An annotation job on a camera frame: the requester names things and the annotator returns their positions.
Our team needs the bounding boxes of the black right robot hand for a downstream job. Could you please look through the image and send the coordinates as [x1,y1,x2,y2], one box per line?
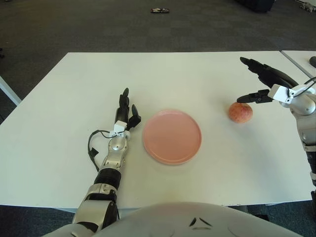
[236,56,301,106]

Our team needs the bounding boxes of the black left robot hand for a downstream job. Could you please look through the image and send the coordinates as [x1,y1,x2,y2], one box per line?
[110,87,143,138]

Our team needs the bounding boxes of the grey robot torso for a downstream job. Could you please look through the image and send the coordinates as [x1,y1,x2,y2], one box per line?
[46,201,316,237]

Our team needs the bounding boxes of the pink round plate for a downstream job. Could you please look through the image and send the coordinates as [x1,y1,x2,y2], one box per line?
[142,109,202,165]

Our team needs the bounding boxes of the large black floor object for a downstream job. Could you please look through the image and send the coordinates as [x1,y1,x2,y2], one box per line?
[234,0,275,13]

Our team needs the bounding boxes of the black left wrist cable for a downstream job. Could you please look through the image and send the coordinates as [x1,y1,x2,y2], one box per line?
[87,129,117,173]

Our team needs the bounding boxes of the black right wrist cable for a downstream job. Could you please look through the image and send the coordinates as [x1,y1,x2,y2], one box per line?
[286,76,316,97]

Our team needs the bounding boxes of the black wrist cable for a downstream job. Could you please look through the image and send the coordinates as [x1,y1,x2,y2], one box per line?
[286,76,316,97]
[87,129,117,173]

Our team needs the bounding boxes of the red yellow apple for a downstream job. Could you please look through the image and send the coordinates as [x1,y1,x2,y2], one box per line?
[228,103,253,123]

